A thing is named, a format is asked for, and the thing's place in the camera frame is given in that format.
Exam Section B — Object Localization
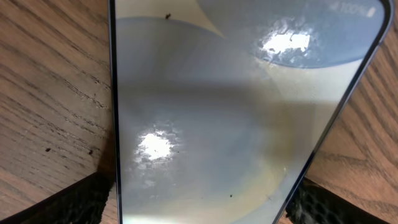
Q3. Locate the Samsung Galaxy smartphone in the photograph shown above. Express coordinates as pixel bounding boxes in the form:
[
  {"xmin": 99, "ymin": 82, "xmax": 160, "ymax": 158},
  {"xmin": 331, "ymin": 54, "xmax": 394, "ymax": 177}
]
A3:
[{"xmin": 109, "ymin": 0, "xmax": 394, "ymax": 223}]

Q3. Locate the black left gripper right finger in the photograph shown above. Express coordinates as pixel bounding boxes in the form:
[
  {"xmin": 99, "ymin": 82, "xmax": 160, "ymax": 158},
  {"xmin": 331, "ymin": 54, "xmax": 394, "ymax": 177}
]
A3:
[{"xmin": 285, "ymin": 179, "xmax": 387, "ymax": 224}]

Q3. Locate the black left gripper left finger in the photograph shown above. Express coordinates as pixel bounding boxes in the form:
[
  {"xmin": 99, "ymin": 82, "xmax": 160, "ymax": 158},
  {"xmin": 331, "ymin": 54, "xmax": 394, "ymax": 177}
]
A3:
[{"xmin": 1, "ymin": 172, "xmax": 113, "ymax": 224}]

